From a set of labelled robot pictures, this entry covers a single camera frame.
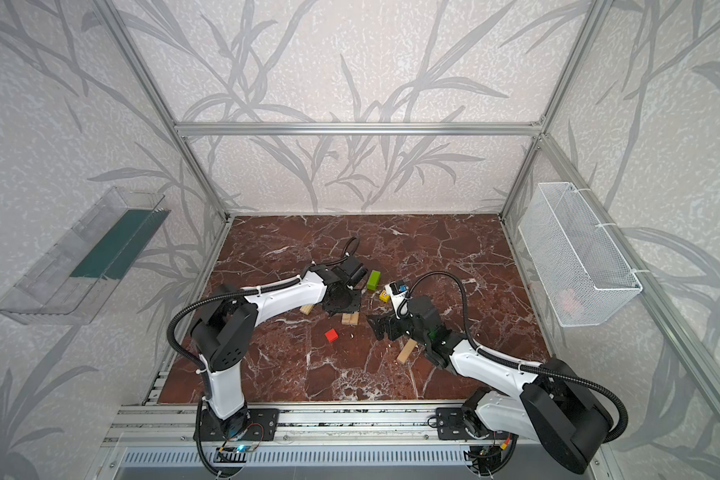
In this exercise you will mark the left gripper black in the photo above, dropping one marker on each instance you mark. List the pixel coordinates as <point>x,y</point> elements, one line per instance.
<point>348,267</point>

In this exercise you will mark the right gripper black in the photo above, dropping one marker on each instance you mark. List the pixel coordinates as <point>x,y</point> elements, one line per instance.
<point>389,324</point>

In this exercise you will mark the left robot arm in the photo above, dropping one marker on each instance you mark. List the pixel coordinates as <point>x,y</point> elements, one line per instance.
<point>223,335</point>

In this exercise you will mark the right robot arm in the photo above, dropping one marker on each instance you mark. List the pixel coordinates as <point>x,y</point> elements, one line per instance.
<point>569,416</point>

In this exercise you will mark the green long block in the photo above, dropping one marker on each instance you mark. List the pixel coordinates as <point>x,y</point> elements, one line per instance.
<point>373,280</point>

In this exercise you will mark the red cube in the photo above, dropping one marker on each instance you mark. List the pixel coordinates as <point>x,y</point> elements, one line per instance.
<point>331,336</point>

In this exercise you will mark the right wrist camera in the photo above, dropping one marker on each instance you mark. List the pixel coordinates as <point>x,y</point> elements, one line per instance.
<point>396,291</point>

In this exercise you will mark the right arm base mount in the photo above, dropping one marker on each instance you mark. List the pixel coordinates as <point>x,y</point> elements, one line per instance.
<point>452,424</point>

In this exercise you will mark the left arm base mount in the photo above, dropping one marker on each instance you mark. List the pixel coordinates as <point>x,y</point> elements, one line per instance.
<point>257,424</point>

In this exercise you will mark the aluminium frame crossbar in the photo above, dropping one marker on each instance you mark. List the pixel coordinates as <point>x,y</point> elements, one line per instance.
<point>194,129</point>

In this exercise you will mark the white wire wall basket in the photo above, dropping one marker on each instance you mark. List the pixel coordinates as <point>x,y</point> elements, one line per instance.
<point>584,274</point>

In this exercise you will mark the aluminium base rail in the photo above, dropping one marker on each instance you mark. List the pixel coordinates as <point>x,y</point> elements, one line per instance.
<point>387,423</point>

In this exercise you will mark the clear plastic wall bin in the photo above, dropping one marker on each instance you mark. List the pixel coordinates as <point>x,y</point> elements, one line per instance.
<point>70,283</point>

